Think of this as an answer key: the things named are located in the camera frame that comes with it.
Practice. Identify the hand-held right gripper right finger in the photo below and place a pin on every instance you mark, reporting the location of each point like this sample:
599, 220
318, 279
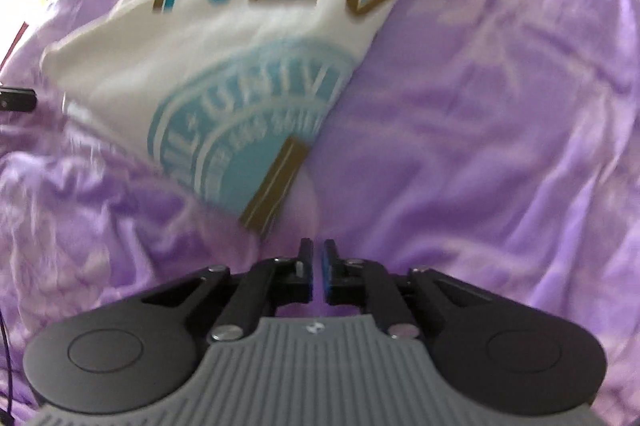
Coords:
327, 273

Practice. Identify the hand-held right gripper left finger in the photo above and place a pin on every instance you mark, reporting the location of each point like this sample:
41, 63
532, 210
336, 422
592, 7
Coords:
308, 273

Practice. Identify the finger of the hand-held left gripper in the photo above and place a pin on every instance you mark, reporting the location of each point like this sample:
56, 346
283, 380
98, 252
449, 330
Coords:
17, 100

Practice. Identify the white printed t-shirt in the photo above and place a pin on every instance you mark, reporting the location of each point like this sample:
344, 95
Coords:
200, 46

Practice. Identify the purple floral bed blanket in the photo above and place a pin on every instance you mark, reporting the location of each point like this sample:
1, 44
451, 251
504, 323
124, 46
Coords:
475, 131

